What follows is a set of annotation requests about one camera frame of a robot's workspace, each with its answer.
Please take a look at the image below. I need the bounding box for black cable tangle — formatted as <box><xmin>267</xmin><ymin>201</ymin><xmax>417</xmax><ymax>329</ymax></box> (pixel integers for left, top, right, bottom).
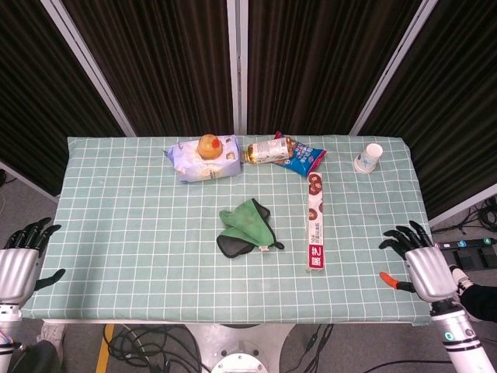
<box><xmin>433</xmin><ymin>196</ymin><xmax>497</xmax><ymax>234</ymax></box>

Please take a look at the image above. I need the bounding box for blue red snack bag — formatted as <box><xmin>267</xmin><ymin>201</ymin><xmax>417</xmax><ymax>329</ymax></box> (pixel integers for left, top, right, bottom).
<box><xmin>271</xmin><ymin>131</ymin><xmax>328</xmax><ymax>179</ymax></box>

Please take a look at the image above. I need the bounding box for white black sneaker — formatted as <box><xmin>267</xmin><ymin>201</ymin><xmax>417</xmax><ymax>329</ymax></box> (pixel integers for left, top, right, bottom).
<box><xmin>449</xmin><ymin>263</ymin><xmax>475</xmax><ymax>308</ymax></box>

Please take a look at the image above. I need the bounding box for black trouser leg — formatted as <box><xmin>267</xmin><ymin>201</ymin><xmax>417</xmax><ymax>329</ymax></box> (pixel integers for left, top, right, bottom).
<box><xmin>460</xmin><ymin>283</ymin><xmax>497</xmax><ymax>323</ymax></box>

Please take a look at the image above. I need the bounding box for black cable bundle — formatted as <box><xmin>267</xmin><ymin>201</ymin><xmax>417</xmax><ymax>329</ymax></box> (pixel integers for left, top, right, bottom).
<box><xmin>106</xmin><ymin>324</ymin><xmax>203</xmax><ymax>373</ymax></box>

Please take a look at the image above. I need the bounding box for grey white sneaker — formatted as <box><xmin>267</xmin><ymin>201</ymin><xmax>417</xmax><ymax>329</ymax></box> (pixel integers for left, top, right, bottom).
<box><xmin>36</xmin><ymin>322</ymin><xmax>67</xmax><ymax>358</ymax></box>

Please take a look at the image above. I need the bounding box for dark trouser leg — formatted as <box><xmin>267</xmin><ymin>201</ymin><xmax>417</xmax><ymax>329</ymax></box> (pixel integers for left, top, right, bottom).
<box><xmin>7</xmin><ymin>340</ymin><xmax>63</xmax><ymax>373</ymax></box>

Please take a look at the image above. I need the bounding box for dark ribbed partition panel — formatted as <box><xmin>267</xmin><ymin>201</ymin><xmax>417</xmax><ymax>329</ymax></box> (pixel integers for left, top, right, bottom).
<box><xmin>61</xmin><ymin>0</ymin><xmax>234</xmax><ymax>137</ymax></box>
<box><xmin>349</xmin><ymin>0</ymin><xmax>497</xmax><ymax>226</ymax></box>
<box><xmin>0</xmin><ymin>0</ymin><xmax>137</xmax><ymax>203</ymax></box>
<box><xmin>247</xmin><ymin>0</ymin><xmax>422</xmax><ymax>136</ymax></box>

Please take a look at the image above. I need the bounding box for long pink snack box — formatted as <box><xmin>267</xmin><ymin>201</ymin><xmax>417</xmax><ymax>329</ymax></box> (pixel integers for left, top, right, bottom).
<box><xmin>306</xmin><ymin>172</ymin><xmax>327</xmax><ymax>273</ymax></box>

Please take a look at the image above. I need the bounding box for black cable with connector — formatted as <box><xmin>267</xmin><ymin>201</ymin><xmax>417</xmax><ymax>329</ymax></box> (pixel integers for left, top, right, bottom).
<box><xmin>301</xmin><ymin>324</ymin><xmax>335</xmax><ymax>373</ymax></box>

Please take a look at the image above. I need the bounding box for amber tea bottle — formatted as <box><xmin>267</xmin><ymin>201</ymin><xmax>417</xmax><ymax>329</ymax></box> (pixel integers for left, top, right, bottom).
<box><xmin>242</xmin><ymin>136</ymin><xmax>295</xmax><ymax>166</ymax></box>

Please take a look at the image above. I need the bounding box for yellow floor tape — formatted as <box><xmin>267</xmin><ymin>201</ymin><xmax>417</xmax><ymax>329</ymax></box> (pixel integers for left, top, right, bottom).
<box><xmin>95</xmin><ymin>324</ymin><xmax>116</xmax><ymax>373</ymax></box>

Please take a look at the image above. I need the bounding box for green cloth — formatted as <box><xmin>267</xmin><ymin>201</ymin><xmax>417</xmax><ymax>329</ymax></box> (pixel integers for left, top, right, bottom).
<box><xmin>216</xmin><ymin>197</ymin><xmax>285</xmax><ymax>259</ymax></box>

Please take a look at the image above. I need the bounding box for orange jelly cup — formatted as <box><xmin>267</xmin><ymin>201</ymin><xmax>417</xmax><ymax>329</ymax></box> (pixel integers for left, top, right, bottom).
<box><xmin>196</xmin><ymin>134</ymin><xmax>224</xmax><ymax>160</ymax></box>

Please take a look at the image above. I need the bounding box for pale blue bread bag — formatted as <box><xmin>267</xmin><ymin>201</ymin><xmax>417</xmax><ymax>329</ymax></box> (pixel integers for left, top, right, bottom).
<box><xmin>162</xmin><ymin>134</ymin><xmax>242</xmax><ymax>185</ymax></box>

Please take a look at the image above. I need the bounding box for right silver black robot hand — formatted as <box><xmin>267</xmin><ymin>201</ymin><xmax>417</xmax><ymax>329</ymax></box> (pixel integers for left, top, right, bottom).
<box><xmin>378</xmin><ymin>220</ymin><xmax>458</xmax><ymax>305</ymax></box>

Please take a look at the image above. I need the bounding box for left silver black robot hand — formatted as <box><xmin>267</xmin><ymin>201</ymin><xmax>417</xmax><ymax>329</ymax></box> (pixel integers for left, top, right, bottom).
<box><xmin>0</xmin><ymin>216</ymin><xmax>66</xmax><ymax>306</ymax></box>

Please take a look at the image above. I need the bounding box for green checked tablecloth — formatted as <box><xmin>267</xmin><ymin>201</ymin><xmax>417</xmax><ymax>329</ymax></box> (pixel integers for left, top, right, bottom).
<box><xmin>19</xmin><ymin>134</ymin><xmax>435</xmax><ymax>326</ymax></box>

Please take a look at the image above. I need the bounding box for white paper cup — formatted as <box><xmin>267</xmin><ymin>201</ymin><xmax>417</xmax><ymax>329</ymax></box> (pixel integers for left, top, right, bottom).
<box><xmin>353</xmin><ymin>142</ymin><xmax>384</xmax><ymax>174</ymax></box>

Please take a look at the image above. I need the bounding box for black foot pedal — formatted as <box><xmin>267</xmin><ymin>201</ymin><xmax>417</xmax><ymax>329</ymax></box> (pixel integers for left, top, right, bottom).
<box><xmin>479</xmin><ymin>247</ymin><xmax>497</xmax><ymax>268</ymax></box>
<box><xmin>452</xmin><ymin>248</ymin><xmax>478</xmax><ymax>269</ymax></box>

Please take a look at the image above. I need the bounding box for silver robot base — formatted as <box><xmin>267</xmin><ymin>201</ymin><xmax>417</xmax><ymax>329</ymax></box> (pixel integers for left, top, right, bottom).
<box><xmin>182</xmin><ymin>324</ymin><xmax>296</xmax><ymax>373</ymax></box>

